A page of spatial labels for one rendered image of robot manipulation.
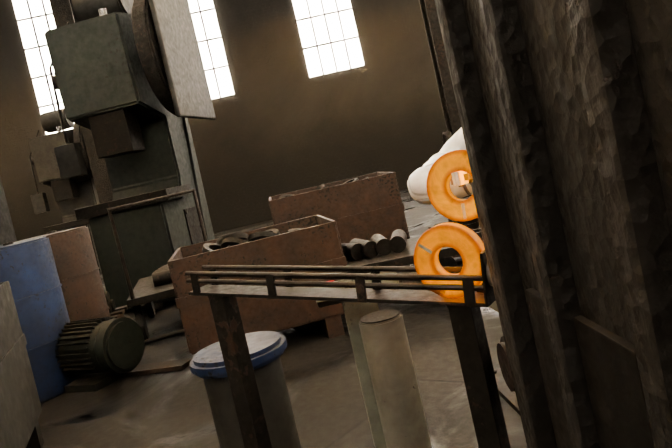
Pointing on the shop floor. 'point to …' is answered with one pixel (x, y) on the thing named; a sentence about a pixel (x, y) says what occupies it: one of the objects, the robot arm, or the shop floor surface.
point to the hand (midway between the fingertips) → (460, 178)
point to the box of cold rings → (348, 206)
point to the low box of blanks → (257, 314)
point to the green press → (134, 120)
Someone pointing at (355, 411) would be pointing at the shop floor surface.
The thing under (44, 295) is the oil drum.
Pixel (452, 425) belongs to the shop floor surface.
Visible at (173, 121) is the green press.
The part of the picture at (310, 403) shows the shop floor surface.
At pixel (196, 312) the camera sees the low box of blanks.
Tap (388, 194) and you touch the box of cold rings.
